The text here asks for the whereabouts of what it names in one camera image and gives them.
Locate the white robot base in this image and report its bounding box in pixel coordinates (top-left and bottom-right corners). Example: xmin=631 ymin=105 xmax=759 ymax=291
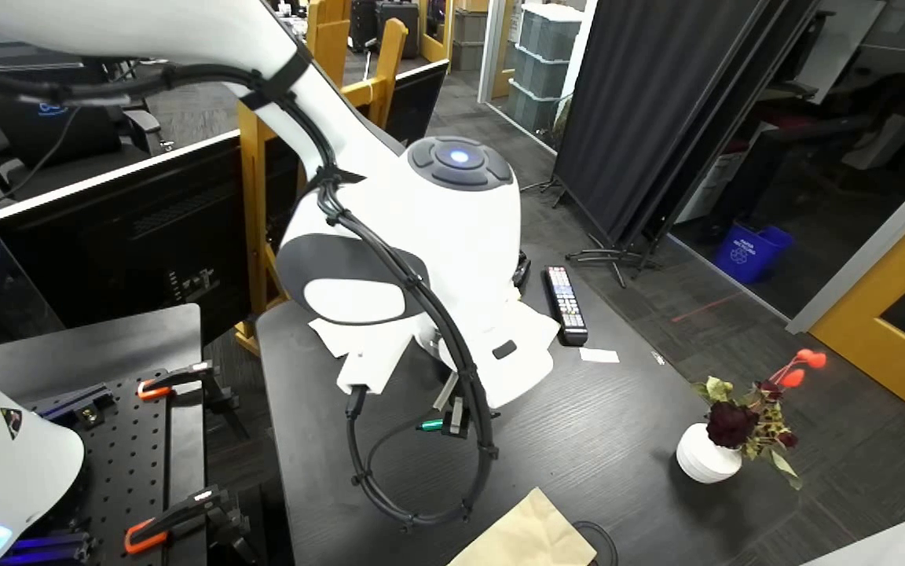
xmin=0 ymin=346 xmax=88 ymax=566

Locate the beige paper napkin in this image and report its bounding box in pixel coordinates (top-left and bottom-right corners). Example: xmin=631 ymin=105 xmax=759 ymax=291
xmin=444 ymin=483 xmax=600 ymax=566

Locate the black square table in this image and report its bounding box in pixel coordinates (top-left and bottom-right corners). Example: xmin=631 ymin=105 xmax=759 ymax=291
xmin=255 ymin=233 xmax=905 ymax=566

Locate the long remote with coloured buttons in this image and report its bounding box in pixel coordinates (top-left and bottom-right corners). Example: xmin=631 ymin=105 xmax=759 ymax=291
xmin=540 ymin=261 xmax=593 ymax=349

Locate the small white card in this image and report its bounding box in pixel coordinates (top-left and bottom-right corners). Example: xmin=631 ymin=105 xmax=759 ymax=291
xmin=574 ymin=346 xmax=624 ymax=368

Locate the small white round vase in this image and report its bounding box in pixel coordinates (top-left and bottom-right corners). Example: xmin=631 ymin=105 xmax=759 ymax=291
xmin=671 ymin=419 xmax=748 ymax=486

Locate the wooden chair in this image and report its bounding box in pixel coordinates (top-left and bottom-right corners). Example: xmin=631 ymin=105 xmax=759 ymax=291
xmin=231 ymin=0 xmax=415 ymax=356

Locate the black perforated robot table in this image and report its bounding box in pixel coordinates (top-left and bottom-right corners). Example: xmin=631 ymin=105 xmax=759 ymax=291
xmin=0 ymin=303 xmax=209 ymax=566

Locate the grey plastic storage bin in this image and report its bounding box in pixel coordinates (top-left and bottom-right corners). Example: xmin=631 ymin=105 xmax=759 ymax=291
xmin=517 ymin=0 xmax=587 ymax=62
xmin=504 ymin=80 xmax=572 ymax=135
xmin=508 ymin=41 xmax=580 ymax=101

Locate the blue plastic bin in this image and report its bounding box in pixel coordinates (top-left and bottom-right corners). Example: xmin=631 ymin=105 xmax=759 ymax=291
xmin=709 ymin=221 xmax=798 ymax=286

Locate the black curtain screen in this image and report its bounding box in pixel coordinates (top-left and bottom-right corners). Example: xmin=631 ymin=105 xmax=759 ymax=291
xmin=552 ymin=0 xmax=824 ymax=251

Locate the black computer monitor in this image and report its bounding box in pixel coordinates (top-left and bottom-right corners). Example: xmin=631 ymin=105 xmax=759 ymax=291
xmin=0 ymin=130 xmax=270 ymax=346

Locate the yellow wooden framed glass door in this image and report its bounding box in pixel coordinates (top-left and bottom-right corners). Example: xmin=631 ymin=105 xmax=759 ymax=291
xmin=812 ymin=187 xmax=905 ymax=436

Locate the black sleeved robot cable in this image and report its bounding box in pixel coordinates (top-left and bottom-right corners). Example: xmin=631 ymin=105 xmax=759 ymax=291
xmin=240 ymin=60 xmax=505 ymax=530

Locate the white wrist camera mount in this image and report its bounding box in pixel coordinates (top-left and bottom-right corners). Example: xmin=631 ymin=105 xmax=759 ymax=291
xmin=308 ymin=299 xmax=563 ymax=413

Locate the black clamp with orange handle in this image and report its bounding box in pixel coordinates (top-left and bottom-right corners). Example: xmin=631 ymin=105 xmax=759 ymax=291
xmin=120 ymin=483 xmax=228 ymax=559
xmin=132 ymin=359 xmax=218 ymax=409

